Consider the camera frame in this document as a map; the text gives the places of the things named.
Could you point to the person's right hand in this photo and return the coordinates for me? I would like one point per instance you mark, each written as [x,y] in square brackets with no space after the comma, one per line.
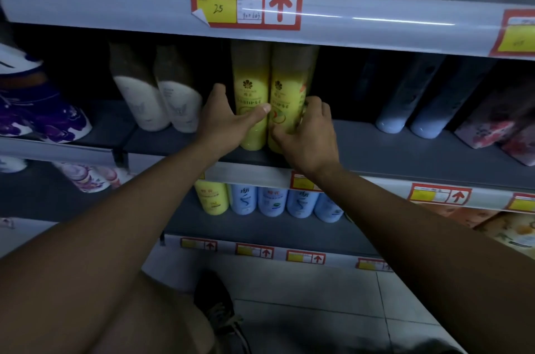
[313,145]

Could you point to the person's left hand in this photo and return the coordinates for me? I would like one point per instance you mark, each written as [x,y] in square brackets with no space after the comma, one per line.
[225,128]

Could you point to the yellow shampoo bottle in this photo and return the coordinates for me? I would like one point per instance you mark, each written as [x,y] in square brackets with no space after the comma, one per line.
[251,82]
[290,82]

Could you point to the white shampoo bottle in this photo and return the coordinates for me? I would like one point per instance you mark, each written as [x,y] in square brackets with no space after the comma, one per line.
[140,99]
[179,103]

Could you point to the small yellow bottle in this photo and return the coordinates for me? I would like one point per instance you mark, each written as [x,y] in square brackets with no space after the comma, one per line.
[211,199]

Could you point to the grey metal shelf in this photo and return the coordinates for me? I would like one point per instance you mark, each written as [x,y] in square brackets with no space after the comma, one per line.
[397,153]

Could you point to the light blue shampoo bottle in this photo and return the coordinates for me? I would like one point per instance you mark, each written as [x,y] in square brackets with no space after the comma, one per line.
[405,103]
[447,107]

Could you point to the small orange bottle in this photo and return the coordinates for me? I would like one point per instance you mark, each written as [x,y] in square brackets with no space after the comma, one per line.
[472,216]
[439,208]

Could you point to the person's right forearm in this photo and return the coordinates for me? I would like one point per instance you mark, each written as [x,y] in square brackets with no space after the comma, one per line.
[439,266]

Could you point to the person's left forearm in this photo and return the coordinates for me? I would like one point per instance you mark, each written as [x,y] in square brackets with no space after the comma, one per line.
[104,249]

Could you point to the person's left shoe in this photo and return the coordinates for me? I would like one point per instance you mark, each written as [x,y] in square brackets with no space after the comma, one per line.
[217,303]

